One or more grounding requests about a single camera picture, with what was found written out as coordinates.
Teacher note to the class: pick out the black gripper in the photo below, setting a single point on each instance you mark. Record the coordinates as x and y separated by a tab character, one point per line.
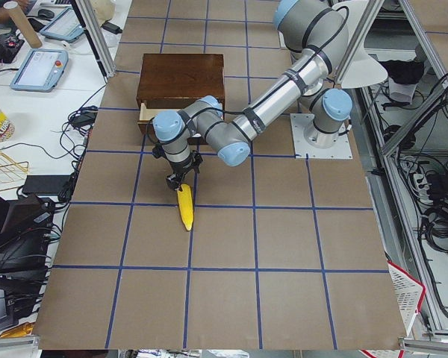
180	172

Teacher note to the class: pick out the yellow corn cob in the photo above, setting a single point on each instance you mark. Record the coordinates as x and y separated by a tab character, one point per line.
185	205

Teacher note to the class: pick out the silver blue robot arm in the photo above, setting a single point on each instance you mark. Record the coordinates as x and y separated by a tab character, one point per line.
318	33

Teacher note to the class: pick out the dark brown wooden cabinet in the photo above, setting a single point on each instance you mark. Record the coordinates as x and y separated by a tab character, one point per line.
174	81

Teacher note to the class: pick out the black power adapter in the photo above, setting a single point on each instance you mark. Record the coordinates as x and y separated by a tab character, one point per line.
83	116

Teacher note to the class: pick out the black computer equipment stack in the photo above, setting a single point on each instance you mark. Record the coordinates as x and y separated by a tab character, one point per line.
24	228

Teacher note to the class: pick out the blue teach pendant near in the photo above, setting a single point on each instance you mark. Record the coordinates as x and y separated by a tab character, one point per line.
40	71

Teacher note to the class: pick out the blue teach pendant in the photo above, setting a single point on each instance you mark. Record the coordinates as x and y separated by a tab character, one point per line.
40	71
64	27

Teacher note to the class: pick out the blue teach pendant far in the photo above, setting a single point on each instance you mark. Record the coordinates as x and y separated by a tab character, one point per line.
64	27

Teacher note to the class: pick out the cardboard tube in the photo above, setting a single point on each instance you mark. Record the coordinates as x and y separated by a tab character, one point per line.
15	10

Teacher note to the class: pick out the white plastic basket red rim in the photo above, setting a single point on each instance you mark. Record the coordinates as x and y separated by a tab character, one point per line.
409	294

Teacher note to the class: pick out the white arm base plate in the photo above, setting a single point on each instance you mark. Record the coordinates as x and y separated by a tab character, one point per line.
309	143

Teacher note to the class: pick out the aluminium frame post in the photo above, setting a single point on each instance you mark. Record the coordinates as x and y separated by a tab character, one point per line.
89	23

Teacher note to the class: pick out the gold wire rack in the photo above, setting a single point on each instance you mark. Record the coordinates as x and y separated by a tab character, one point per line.
12	173

